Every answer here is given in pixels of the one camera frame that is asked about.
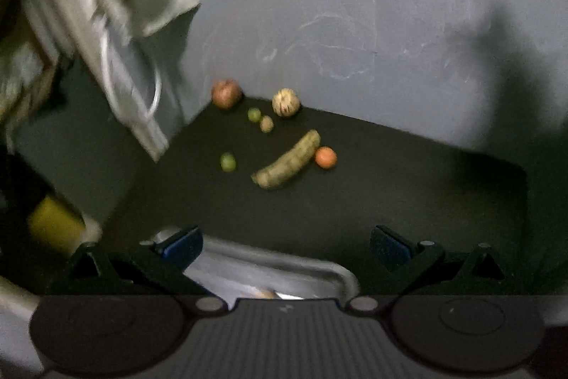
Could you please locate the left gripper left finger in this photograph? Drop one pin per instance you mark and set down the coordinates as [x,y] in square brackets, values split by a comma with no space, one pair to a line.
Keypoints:
[160,266]

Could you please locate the reddish brown pomegranate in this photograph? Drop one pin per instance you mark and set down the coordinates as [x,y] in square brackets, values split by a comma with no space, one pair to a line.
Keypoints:
[226,94]

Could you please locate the green lime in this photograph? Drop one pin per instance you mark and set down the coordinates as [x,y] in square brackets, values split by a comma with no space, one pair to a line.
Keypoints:
[228,162]
[254,115]

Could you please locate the yellow plastic container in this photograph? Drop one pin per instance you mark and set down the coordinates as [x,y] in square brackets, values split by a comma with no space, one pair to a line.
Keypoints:
[53,224]

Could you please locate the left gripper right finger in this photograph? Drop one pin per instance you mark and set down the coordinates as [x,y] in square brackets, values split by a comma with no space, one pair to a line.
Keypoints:
[404,267]

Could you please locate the orange round fruit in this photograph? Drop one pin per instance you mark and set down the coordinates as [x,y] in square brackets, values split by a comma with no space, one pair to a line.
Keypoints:
[325,157]

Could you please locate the long yellow-green banana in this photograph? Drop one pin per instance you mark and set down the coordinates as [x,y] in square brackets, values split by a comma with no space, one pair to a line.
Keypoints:
[289,164]

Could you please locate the small tan round fruit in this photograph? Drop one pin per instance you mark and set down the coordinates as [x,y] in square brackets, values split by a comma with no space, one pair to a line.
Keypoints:
[266,124]

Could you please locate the metal tray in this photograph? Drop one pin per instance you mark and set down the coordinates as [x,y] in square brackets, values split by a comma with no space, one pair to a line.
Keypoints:
[232,271]

